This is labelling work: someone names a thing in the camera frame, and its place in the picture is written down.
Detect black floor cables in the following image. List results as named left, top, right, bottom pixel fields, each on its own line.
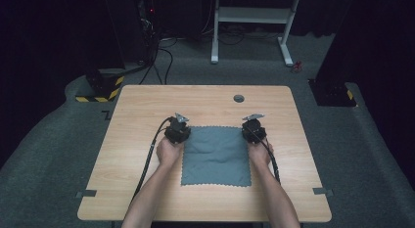
left=138, top=23, right=282, bottom=86

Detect grey cloth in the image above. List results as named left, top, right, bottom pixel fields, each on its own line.
left=180, top=124, right=253, bottom=188

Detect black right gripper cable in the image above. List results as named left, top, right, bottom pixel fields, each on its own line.
left=249, top=126, right=282, bottom=185

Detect person's right hand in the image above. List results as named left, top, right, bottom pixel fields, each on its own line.
left=247, top=138, right=275, bottom=169

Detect black yellow striped stand base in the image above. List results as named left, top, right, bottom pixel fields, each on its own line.
left=75, top=67, right=126, bottom=104

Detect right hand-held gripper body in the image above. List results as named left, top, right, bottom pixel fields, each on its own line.
left=241, top=113, right=268, bottom=145

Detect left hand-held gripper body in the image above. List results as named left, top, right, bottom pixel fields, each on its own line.
left=163, top=112, right=192, bottom=145

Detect black stand base yellow mark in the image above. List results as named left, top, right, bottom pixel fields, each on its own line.
left=307, top=78, right=357, bottom=108

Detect white metal stand frame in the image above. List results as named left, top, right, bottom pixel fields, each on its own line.
left=210, top=0, right=301, bottom=68

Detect dark equipment rack red light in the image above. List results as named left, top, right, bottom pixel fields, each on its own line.
left=136, top=0, right=161, bottom=65

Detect grey tape strip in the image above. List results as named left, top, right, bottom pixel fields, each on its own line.
left=312, top=187, right=335, bottom=198
left=75, top=189, right=98, bottom=200

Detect person's left hand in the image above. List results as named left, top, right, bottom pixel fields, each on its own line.
left=155, top=135, right=186, bottom=169

